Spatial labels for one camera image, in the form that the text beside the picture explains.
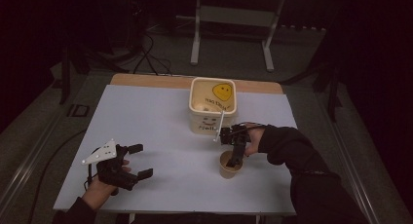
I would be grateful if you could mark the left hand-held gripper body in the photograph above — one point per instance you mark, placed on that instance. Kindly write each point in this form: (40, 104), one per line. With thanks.
(112, 172)

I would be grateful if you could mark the brown paper cup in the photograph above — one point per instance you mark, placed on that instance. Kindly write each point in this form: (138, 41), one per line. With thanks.
(227, 173)

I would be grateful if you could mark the white metal stand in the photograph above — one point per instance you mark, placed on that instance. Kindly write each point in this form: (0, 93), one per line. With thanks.
(195, 39)

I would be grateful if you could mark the black equipment tower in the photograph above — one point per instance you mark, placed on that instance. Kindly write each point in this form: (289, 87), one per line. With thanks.
(136, 9)

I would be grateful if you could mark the cream square bin, yellow face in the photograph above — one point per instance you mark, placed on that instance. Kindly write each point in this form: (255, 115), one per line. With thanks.
(201, 120)

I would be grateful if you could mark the black stand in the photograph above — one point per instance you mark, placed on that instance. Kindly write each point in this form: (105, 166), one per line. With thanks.
(66, 78)
(332, 94)

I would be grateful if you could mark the black floor socket box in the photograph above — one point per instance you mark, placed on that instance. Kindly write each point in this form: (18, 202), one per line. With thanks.
(78, 110)

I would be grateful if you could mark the person's right hand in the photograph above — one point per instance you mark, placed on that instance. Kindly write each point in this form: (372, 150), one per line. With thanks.
(255, 139)

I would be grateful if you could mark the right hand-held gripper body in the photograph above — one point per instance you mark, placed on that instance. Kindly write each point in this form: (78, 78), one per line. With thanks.
(234, 134)

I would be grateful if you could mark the metal floor rail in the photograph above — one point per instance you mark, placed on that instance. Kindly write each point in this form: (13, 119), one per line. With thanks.
(352, 172)
(24, 172)

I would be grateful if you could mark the white sheet table cover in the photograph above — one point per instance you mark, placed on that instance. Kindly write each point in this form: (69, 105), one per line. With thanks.
(146, 120)

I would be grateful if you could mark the person's left hand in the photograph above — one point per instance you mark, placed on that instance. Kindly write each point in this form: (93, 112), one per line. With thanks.
(97, 193)

